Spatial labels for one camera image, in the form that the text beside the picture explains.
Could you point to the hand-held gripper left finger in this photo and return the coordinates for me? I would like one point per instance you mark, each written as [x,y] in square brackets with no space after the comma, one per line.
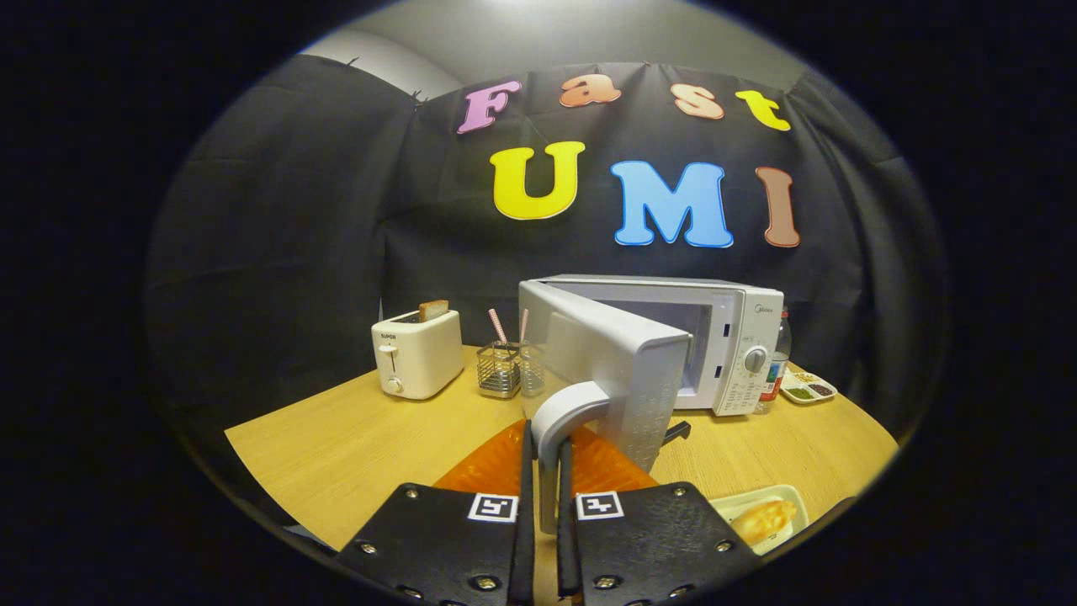
[437,547]

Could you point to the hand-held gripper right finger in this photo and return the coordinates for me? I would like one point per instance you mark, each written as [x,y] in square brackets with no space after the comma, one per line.
[656,547]

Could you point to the golden bread bun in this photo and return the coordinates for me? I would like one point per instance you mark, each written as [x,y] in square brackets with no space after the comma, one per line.
[764,520]

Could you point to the white microwave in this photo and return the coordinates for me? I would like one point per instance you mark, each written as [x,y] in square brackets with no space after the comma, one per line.
[623,353]

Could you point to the white rectangular plate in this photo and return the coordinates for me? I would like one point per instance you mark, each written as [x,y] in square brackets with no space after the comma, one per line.
[732,505]

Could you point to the white toaster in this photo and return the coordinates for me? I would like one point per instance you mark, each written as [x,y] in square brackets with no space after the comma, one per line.
[416,358]

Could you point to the clear bottle with red label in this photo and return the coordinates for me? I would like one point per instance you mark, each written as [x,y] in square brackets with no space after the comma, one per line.
[776,370]

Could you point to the white divided dish with beans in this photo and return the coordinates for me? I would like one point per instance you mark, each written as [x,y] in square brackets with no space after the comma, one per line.
[808,390]

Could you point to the pink striped straw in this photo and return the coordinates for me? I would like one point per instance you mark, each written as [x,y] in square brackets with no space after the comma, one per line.
[498,326]

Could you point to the brown toast slice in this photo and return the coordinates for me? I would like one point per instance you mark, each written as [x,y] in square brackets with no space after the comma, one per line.
[433,310]

